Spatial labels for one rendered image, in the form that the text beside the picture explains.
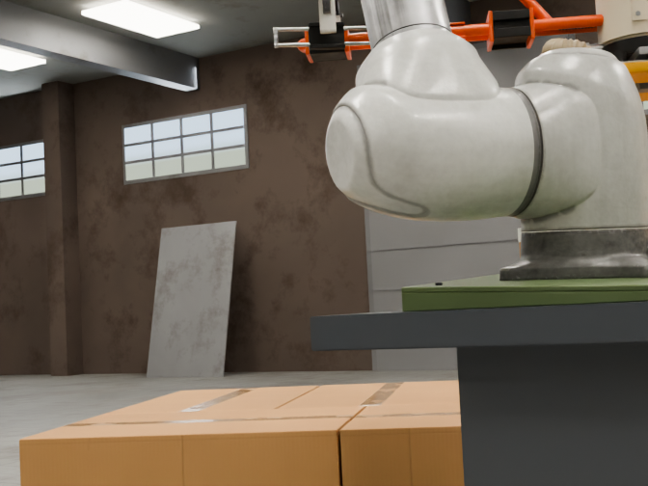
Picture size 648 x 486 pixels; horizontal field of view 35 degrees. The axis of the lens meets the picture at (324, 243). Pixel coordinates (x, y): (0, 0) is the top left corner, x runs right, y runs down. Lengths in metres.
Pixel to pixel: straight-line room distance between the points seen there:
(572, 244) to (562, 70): 0.20
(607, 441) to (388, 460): 0.70
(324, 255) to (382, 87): 10.82
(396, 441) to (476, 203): 0.73
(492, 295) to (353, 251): 10.67
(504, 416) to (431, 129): 0.34
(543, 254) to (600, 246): 0.07
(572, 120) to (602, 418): 0.34
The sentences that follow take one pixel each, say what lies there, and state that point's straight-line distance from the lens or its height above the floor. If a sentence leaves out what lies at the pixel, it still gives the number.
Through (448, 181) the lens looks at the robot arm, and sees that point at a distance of 1.13.
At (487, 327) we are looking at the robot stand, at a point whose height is 0.73.
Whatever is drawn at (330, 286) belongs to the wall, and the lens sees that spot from 11.92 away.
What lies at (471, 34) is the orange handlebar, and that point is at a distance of 2.00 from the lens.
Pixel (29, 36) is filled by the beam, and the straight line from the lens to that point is 11.14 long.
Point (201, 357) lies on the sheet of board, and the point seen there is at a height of 0.23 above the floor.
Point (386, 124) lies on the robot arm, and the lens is 1.12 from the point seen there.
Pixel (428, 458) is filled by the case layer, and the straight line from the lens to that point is 1.81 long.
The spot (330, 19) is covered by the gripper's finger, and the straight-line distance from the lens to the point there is 1.95.
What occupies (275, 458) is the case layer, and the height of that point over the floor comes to 0.50.
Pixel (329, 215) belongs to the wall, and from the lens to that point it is 11.94.
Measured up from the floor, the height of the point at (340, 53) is 1.24.
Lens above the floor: 0.76
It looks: 3 degrees up
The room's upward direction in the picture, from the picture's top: 3 degrees counter-clockwise
